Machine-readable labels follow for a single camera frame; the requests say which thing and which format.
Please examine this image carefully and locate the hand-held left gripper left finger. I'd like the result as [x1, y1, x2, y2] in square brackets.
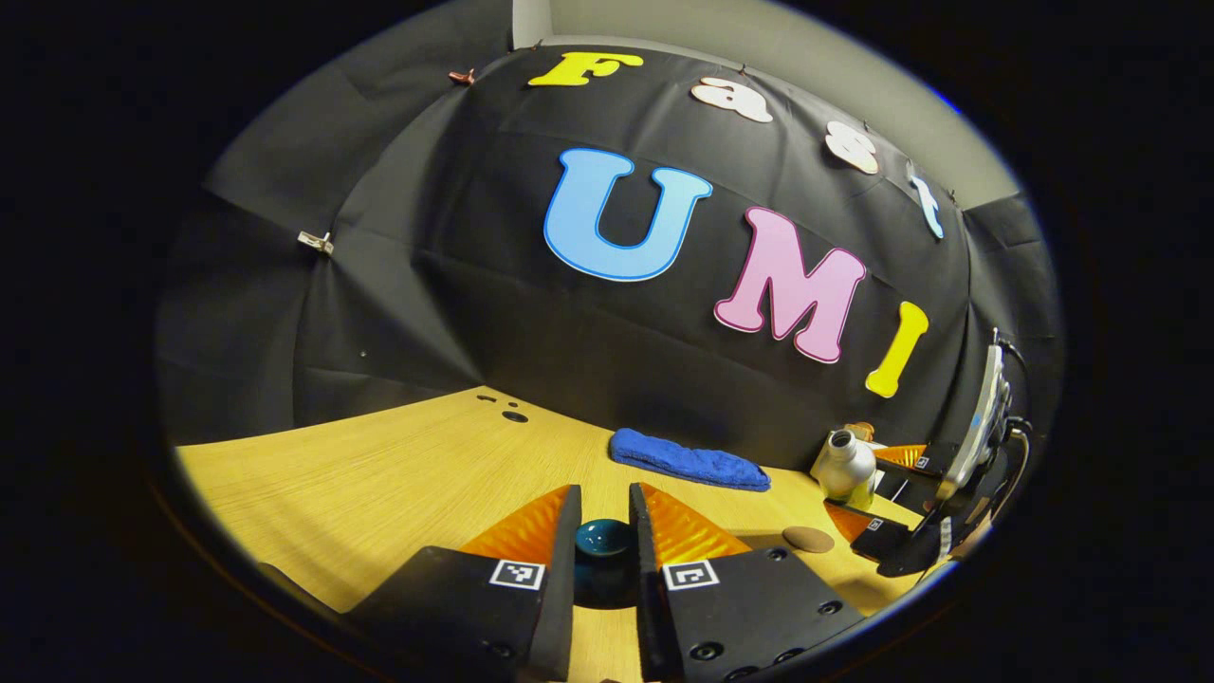
[346, 484, 582, 683]

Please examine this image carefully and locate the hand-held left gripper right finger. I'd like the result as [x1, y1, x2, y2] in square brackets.
[629, 482, 866, 683]

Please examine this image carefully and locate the silver green-label water bottle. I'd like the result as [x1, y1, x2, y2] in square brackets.
[811, 429, 878, 508]

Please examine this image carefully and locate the blue towel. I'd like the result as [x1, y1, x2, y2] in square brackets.
[610, 427, 771, 492]

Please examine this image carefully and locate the black backdrop cloth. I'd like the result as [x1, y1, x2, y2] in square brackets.
[156, 0, 1063, 475]

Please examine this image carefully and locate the black cable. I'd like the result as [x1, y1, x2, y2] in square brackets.
[994, 327, 1037, 499]

